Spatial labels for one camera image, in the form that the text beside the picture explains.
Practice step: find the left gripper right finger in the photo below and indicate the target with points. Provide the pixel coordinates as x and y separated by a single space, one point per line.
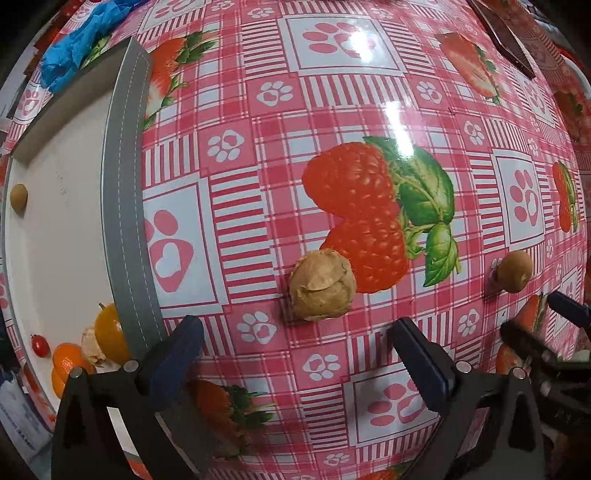
429 366

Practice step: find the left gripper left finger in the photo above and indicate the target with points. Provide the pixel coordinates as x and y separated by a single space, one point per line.
164 368

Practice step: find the orange persimmon tomato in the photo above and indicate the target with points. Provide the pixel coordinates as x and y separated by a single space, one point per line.
109 335

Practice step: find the tan walnut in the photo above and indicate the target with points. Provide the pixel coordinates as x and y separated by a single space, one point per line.
321 286
90 348

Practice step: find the large orange mandarin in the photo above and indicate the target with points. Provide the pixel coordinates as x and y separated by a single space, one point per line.
67 356

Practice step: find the small orange mandarin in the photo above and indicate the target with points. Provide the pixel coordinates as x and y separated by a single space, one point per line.
58 381

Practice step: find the red cherry tomato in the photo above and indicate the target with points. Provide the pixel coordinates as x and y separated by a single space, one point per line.
40 346

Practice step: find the white grey-rimmed tray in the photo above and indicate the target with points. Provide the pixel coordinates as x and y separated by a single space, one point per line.
80 241

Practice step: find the pink strawberry tablecloth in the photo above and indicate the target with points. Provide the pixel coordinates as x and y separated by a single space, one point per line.
393 132

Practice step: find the black smartphone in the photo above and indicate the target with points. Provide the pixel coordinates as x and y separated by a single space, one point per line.
502 37

